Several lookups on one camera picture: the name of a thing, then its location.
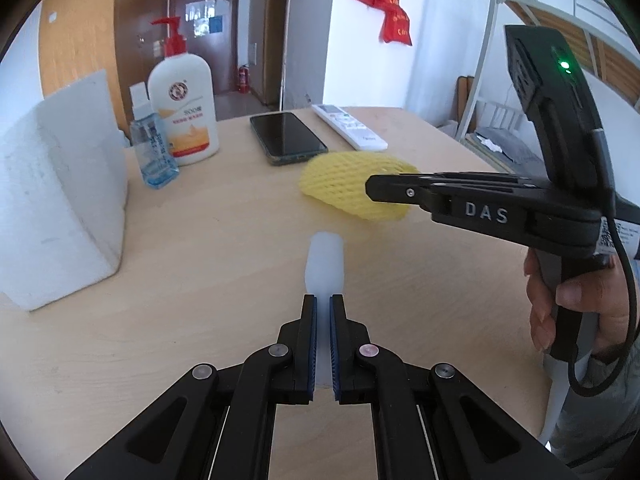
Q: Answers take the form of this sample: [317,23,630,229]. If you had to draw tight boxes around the brown entrance door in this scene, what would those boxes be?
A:
[169,0,242,96]

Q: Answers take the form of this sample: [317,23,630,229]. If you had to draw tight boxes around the white foam box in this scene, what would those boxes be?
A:
[0,70,130,312]

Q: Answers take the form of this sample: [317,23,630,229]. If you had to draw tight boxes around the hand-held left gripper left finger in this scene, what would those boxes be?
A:
[65,295,319,480]

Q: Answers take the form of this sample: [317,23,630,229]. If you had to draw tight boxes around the black smartphone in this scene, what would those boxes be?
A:
[249,111,330,167]

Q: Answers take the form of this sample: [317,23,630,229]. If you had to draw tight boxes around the leaning wooden boards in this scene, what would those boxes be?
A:
[455,76,476,126]

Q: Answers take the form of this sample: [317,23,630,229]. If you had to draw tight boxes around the grey bedding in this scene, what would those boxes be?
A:
[470,125,536,166]

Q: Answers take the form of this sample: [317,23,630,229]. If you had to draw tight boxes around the wooden side door frame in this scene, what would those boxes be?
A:
[262,0,293,110]

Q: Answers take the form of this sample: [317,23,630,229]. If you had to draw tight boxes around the lotion bottle with red pump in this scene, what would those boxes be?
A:
[147,16,221,167]

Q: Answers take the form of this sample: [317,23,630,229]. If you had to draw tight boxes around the person's right forearm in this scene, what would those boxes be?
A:
[545,350,640,466]

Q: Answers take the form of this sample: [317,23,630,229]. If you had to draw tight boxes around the person's right hand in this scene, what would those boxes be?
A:
[523,250,640,358]

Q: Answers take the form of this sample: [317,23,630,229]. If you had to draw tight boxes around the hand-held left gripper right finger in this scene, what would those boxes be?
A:
[329,295,576,480]

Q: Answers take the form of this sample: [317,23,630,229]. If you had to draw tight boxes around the clear blue spray bottle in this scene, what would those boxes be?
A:
[129,83,180,190]

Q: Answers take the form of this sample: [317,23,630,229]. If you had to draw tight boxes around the white remote control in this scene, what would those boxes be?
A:
[311,103,389,152]

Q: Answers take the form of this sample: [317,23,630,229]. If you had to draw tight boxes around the yellow foam fruit net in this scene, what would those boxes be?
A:
[299,152,422,221]

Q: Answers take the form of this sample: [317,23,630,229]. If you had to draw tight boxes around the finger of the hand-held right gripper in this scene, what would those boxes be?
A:
[400,171,534,184]
[365,174,551,210]

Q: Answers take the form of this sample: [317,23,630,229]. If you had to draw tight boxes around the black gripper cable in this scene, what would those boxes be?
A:
[567,127,640,398]

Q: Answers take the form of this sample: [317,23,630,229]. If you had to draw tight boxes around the white metal bunk bed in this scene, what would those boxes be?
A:
[452,0,640,181]

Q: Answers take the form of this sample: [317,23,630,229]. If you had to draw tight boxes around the wooden wardrobe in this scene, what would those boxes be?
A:
[37,0,171,131]

